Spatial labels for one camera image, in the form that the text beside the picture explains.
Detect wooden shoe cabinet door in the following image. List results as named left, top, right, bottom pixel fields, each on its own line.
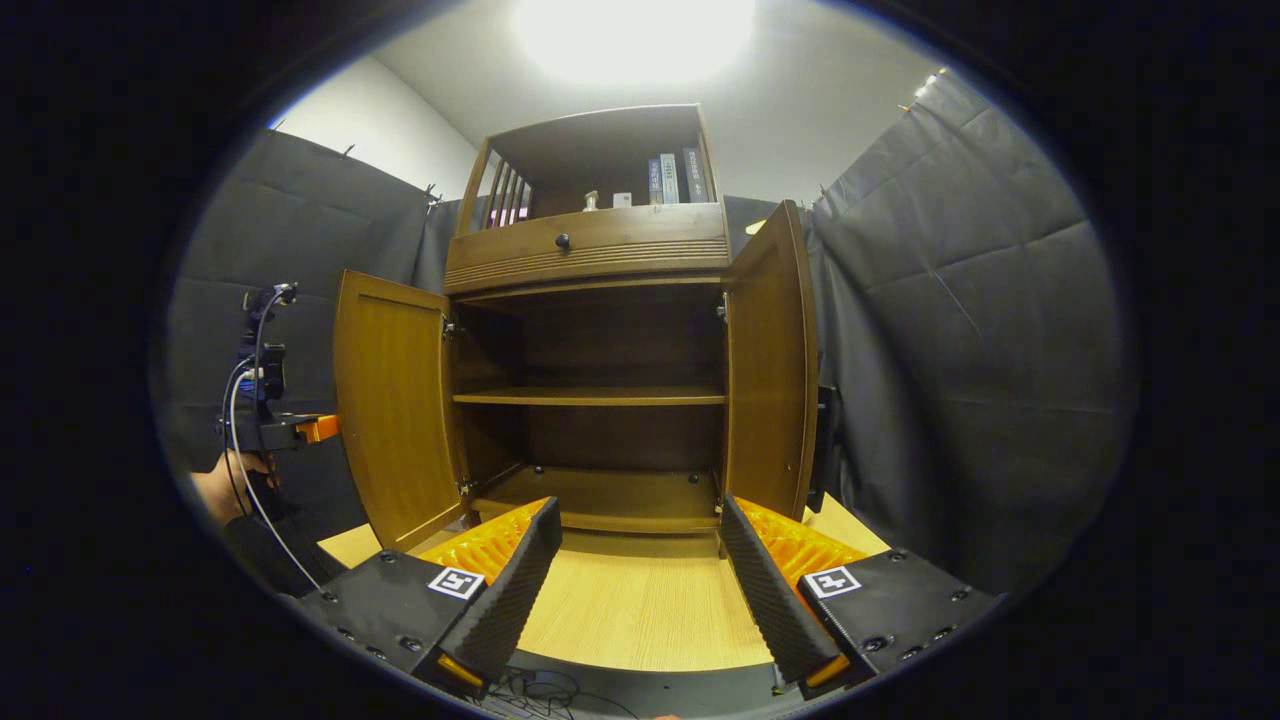
left=722, top=200, right=819, bottom=523
left=333, top=268, right=471, bottom=553

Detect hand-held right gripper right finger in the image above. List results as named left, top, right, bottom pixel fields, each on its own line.
left=717, top=493, right=1006, bottom=701

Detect wooden double-door shoe cabinet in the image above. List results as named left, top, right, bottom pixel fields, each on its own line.
left=443, top=103, right=731, bottom=561

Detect black backdrop cloth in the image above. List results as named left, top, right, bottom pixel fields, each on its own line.
left=160, top=70, right=1136, bottom=596

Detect wooden inner cabinet shelf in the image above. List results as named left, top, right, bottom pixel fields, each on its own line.
left=453, top=387, right=728, bottom=407

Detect large ceiling light panel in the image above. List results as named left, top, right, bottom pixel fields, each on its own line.
left=510, top=0, right=758, bottom=89

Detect black door handle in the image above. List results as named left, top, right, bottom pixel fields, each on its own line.
left=806, top=385, right=839, bottom=514

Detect tangled black cables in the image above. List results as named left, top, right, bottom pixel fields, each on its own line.
left=480, top=665, right=641, bottom=720

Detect hand-held gripper cable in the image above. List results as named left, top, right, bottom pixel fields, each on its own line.
left=222, top=355, right=326, bottom=593

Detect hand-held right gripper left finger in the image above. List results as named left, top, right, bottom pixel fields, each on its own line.
left=300, top=497, right=564, bottom=699

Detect wooden cabinet drawer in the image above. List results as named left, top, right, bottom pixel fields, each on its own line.
left=447, top=205, right=729, bottom=271

